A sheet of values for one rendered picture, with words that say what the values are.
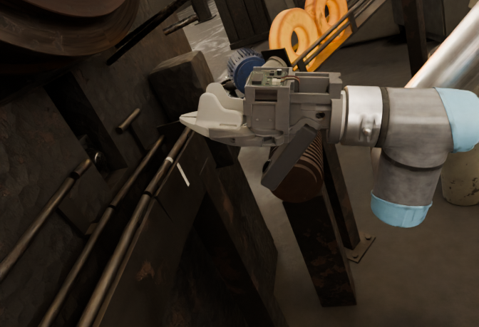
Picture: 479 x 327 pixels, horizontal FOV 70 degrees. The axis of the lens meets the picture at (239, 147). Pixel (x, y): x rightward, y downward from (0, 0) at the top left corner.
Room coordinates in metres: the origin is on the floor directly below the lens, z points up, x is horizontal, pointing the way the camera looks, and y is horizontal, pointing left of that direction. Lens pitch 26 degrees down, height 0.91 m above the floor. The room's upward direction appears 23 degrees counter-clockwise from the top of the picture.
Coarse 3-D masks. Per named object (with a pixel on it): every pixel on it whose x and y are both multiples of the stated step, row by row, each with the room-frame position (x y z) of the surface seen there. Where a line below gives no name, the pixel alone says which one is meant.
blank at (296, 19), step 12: (288, 12) 0.83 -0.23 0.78; (300, 12) 0.85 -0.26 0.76; (276, 24) 0.82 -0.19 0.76; (288, 24) 0.82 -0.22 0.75; (300, 24) 0.84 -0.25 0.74; (312, 24) 0.87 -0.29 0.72; (276, 36) 0.80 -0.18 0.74; (288, 36) 0.81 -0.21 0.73; (300, 36) 0.87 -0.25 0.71; (312, 36) 0.86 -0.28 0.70; (288, 48) 0.81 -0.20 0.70; (300, 48) 0.86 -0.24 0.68; (312, 60) 0.85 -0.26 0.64
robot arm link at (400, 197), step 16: (384, 160) 0.36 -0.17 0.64; (384, 176) 0.36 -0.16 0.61; (400, 176) 0.34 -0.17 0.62; (416, 176) 0.33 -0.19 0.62; (432, 176) 0.33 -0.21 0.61; (384, 192) 0.36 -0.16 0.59; (400, 192) 0.34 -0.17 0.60; (416, 192) 0.33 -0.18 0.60; (432, 192) 0.33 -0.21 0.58; (384, 208) 0.35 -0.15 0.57; (400, 208) 0.34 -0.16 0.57; (416, 208) 0.33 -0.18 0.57; (400, 224) 0.34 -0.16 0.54; (416, 224) 0.34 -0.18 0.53
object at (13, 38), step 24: (0, 24) 0.33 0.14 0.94; (24, 24) 0.35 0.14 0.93; (48, 24) 0.38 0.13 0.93; (72, 24) 0.41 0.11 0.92; (96, 24) 0.45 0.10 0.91; (120, 24) 0.49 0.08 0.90; (0, 48) 0.36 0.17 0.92; (24, 48) 0.34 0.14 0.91; (48, 48) 0.36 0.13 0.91; (72, 48) 0.39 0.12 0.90; (96, 48) 0.43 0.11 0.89
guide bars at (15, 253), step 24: (144, 144) 0.56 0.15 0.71; (144, 168) 0.49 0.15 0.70; (120, 192) 0.43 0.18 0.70; (48, 216) 0.35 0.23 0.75; (72, 216) 0.38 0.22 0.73; (24, 240) 0.32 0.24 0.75; (96, 240) 0.36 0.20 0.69; (0, 264) 0.29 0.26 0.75; (72, 288) 0.30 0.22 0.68; (48, 312) 0.27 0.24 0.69
